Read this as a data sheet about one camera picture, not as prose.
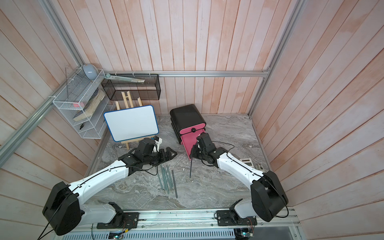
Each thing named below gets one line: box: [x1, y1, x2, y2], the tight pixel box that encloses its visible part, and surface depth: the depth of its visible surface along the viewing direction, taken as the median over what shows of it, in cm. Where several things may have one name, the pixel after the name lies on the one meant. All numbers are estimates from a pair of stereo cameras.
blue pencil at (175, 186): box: [171, 169, 178, 199], surface depth 87 cm
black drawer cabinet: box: [169, 104, 207, 144], surface depth 100 cm
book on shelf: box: [73, 88, 106, 122], surface depth 83 cm
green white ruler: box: [104, 73, 146, 83], surface depth 92 cm
